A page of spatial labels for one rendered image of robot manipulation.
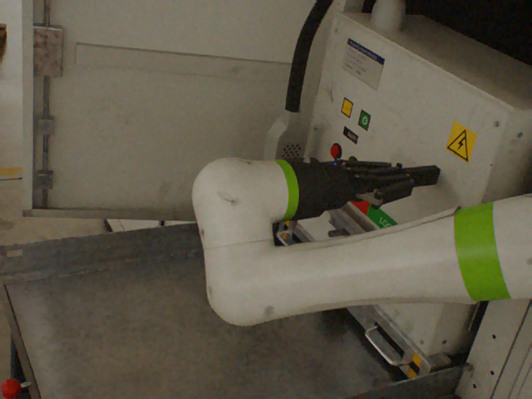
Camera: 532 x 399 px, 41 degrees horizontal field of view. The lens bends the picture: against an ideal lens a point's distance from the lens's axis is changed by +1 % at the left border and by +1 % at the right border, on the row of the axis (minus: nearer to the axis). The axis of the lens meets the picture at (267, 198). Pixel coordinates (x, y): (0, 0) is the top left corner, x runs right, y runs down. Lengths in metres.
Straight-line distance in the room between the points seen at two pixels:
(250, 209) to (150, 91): 0.66
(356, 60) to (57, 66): 0.60
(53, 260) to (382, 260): 0.79
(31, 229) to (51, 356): 1.94
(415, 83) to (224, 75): 0.47
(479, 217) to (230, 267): 0.33
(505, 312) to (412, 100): 0.38
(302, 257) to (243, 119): 0.75
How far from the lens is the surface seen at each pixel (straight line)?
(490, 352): 1.29
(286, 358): 1.34
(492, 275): 0.85
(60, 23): 1.53
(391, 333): 1.36
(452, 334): 1.33
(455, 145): 1.19
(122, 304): 1.41
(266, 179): 0.99
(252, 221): 0.97
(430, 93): 1.23
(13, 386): 1.28
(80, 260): 1.51
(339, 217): 1.39
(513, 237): 0.84
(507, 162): 1.15
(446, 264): 0.85
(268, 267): 0.94
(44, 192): 1.66
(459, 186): 1.19
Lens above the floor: 1.71
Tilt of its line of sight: 28 degrees down
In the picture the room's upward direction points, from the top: 11 degrees clockwise
